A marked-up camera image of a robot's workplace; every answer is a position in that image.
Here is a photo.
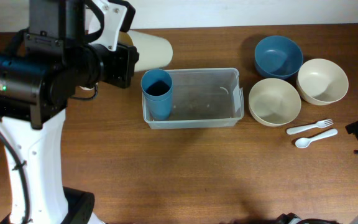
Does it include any white plastic spoon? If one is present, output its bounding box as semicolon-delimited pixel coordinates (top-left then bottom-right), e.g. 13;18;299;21
295;128;338;148

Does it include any beige bowl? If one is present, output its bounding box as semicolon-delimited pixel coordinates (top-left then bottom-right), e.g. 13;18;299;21
248;78;301;127
296;58;349;106

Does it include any blue cup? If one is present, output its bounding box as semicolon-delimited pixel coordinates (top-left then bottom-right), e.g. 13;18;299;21
145;94;173;120
141;69;173;108

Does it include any clear plastic container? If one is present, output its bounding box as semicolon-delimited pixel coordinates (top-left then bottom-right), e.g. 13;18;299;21
142;68;245;129

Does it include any white plastic fork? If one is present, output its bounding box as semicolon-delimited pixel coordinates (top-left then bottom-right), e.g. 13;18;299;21
286;119;333;135

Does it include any beige cup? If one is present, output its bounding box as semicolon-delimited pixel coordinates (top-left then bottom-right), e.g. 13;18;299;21
119;30;173;72

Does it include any blue bowl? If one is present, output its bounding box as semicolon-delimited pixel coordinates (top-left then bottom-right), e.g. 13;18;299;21
254;35;304;80

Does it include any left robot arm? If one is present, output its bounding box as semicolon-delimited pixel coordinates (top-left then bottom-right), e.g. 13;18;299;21
0;0;139;223

